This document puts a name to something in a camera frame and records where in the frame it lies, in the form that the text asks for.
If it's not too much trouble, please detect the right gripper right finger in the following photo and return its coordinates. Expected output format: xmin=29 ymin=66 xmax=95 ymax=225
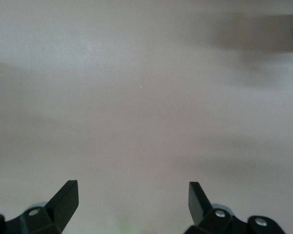
xmin=184 ymin=181 xmax=287 ymax=234

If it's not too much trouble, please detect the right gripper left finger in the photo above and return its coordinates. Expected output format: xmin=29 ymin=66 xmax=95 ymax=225
xmin=0 ymin=179 xmax=79 ymax=234

